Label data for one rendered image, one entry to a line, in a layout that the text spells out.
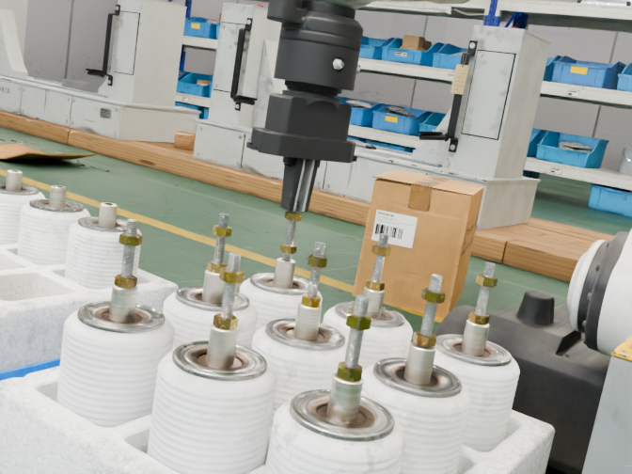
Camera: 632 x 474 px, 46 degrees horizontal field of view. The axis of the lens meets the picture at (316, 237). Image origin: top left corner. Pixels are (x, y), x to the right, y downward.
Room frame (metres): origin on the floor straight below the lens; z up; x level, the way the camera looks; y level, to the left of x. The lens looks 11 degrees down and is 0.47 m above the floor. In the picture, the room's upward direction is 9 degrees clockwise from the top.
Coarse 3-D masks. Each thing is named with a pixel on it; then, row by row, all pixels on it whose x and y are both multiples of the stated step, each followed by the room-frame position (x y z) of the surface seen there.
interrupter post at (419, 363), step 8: (416, 344) 0.59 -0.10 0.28; (416, 352) 0.58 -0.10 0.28; (424, 352) 0.58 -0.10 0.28; (432, 352) 0.58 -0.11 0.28; (408, 360) 0.59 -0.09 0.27; (416, 360) 0.58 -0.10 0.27; (424, 360) 0.58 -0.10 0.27; (432, 360) 0.59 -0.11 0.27; (408, 368) 0.59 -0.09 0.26; (416, 368) 0.58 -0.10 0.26; (424, 368) 0.58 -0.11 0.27; (432, 368) 0.59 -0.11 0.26; (408, 376) 0.59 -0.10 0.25; (416, 376) 0.58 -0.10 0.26; (424, 376) 0.58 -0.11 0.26
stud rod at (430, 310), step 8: (432, 280) 0.59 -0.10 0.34; (440, 280) 0.59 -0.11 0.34; (432, 288) 0.59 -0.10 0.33; (432, 304) 0.59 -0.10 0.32; (424, 312) 0.59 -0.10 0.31; (432, 312) 0.59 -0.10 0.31; (424, 320) 0.59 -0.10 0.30; (432, 320) 0.59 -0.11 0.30; (424, 328) 0.59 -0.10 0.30; (432, 328) 0.59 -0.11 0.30
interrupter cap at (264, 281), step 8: (256, 280) 0.81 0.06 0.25; (264, 280) 0.82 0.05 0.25; (272, 280) 0.83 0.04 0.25; (296, 280) 0.84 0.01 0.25; (304, 280) 0.85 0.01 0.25; (264, 288) 0.79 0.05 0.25; (272, 288) 0.79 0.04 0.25; (280, 288) 0.80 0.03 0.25; (296, 288) 0.82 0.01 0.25; (304, 288) 0.81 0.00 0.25
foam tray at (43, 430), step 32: (0, 384) 0.60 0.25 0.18; (32, 384) 0.61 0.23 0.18; (0, 416) 0.59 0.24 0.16; (32, 416) 0.56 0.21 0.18; (64, 416) 0.57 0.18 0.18; (512, 416) 0.72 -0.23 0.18; (0, 448) 0.59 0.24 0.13; (32, 448) 0.56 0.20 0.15; (64, 448) 0.54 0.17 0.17; (96, 448) 0.52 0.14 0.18; (128, 448) 0.53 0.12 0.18; (512, 448) 0.64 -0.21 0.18; (544, 448) 0.69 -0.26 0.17
